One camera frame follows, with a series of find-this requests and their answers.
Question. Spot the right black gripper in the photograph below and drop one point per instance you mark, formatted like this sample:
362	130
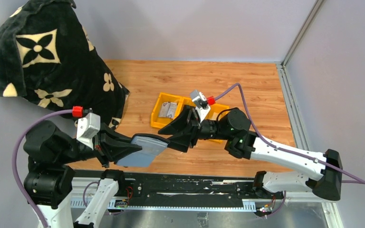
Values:
185	136

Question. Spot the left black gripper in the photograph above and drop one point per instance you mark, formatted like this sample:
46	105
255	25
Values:
108	143

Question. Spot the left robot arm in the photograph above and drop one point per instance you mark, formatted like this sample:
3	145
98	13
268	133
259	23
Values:
48	184

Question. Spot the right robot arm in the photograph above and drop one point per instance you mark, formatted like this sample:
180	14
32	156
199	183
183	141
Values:
315	172

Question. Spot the black floral blanket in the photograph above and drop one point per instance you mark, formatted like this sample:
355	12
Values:
47	58

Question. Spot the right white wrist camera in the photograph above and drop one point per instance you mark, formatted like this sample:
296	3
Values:
201	104

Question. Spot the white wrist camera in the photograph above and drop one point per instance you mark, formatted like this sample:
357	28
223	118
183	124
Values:
201	104
87	129

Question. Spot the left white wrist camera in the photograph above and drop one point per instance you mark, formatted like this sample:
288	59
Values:
87	129

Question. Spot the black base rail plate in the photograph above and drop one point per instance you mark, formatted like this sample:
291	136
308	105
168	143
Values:
167	191

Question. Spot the aluminium frame post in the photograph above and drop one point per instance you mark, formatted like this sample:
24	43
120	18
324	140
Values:
318	4

